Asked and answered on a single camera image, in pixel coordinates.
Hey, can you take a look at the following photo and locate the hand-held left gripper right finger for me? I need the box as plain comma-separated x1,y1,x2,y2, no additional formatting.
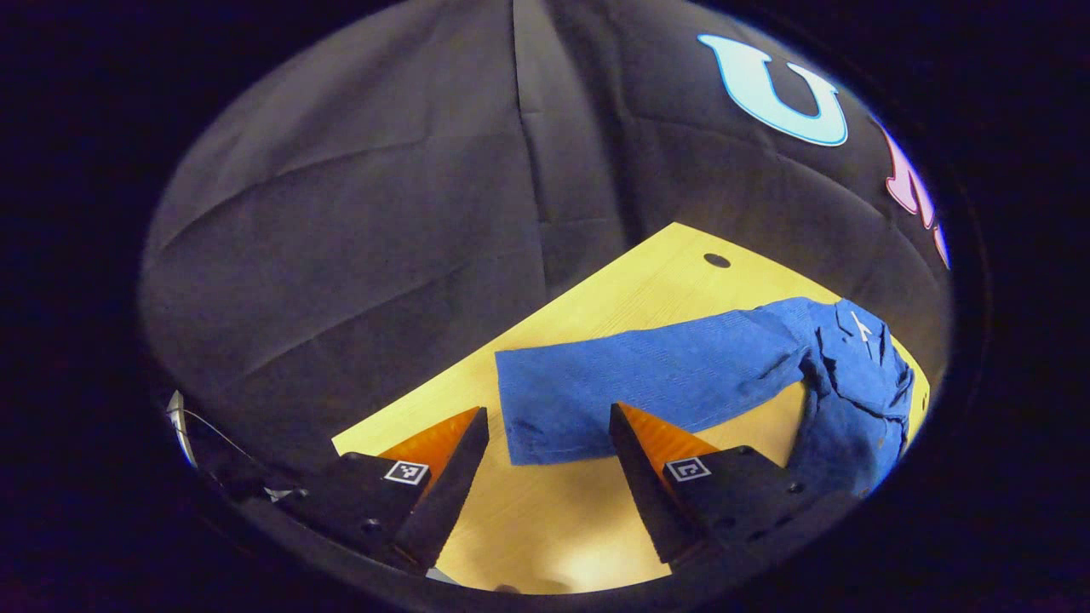
608,403,810,564

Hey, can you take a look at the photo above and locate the blue corduroy jacket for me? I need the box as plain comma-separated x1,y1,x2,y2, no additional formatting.
494,296,917,500

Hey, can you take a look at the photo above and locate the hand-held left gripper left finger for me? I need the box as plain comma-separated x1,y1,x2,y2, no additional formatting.
281,407,491,573

